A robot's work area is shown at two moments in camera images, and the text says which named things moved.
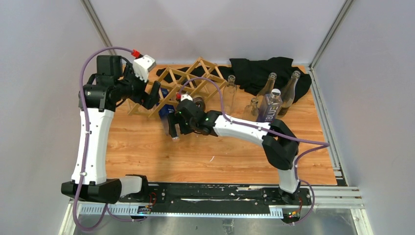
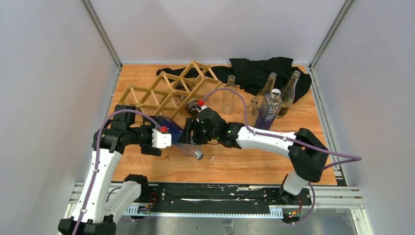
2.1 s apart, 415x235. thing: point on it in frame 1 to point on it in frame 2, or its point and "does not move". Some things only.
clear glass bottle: [251, 111] does not move
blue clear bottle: [270, 105] does not move
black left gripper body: [134, 86] to [143, 135]
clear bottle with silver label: [288, 93] does not move
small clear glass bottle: [230, 95] does not move
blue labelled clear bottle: [165, 106] to [174, 130]
